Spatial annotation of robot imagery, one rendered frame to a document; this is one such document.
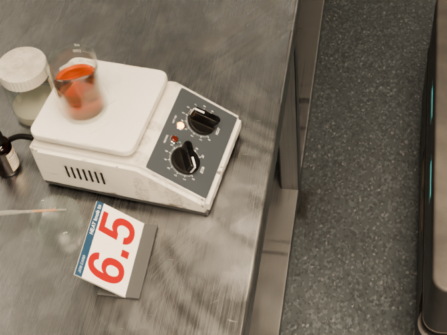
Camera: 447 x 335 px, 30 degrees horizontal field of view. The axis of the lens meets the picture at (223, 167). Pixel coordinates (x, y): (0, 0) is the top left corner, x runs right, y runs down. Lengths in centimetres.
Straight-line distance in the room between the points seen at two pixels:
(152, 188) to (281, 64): 26
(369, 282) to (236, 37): 78
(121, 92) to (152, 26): 22
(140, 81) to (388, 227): 98
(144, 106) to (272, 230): 84
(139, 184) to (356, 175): 104
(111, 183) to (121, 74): 12
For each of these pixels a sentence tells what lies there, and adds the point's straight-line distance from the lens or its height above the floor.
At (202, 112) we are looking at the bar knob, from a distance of 91.
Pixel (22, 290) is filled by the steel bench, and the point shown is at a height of 75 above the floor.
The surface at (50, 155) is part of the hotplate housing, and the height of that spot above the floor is 81.
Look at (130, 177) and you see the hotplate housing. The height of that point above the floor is 80.
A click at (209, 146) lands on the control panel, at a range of 91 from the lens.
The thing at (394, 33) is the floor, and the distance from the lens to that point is 218.
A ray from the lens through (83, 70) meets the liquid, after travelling 89.
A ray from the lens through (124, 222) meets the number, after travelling 89.
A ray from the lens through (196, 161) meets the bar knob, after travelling 88.
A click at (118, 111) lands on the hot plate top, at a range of 90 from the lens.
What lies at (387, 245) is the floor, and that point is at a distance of 177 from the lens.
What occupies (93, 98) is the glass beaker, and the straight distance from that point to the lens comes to 87.
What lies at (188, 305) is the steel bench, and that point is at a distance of 85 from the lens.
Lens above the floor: 149
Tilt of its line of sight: 52 degrees down
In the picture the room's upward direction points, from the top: 8 degrees counter-clockwise
